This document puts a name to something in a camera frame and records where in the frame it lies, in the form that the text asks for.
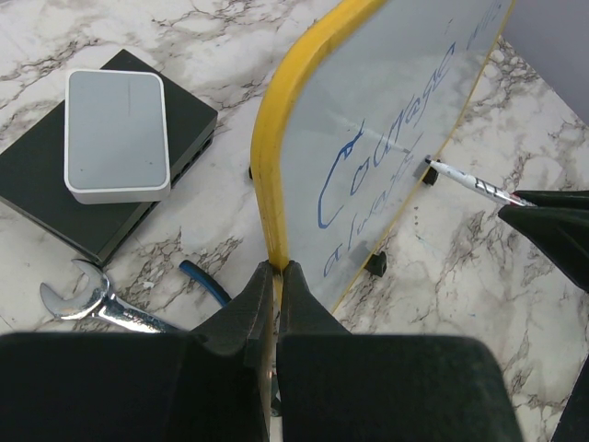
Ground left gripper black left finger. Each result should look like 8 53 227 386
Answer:
1 262 273 441

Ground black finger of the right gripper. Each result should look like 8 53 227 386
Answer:
498 191 589 291

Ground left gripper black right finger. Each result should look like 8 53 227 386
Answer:
277 262 522 441

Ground blue whiteboard marker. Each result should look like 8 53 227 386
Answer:
425 157 536 207

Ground yellow framed whiteboard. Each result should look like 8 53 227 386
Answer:
250 1 514 310

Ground white flat box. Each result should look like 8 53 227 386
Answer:
64 69 171 204

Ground blue handled pliers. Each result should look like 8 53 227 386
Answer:
179 260 232 307

